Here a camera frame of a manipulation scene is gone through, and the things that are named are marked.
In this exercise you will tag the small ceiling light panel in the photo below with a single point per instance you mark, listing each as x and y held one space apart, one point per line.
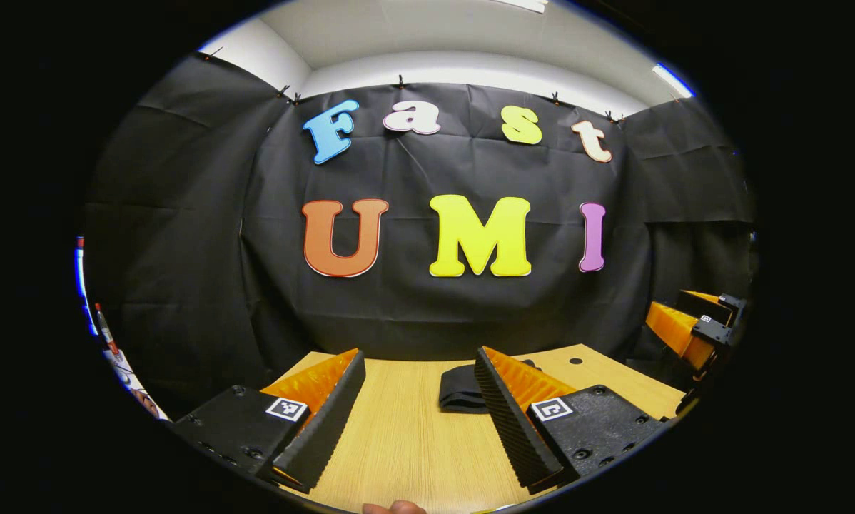
674 80

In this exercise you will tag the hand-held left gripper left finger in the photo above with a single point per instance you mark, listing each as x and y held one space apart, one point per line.
327 428

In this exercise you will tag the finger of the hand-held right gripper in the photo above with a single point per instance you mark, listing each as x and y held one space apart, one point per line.
706 305
713 332

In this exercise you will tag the long ceiling light panel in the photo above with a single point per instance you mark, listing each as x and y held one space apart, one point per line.
524 4

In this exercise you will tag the black backdrop cloth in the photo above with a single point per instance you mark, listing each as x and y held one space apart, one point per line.
399 314

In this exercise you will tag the black jeans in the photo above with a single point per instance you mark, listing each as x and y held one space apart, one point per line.
459 389

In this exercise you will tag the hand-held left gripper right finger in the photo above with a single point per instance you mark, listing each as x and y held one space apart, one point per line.
509 428

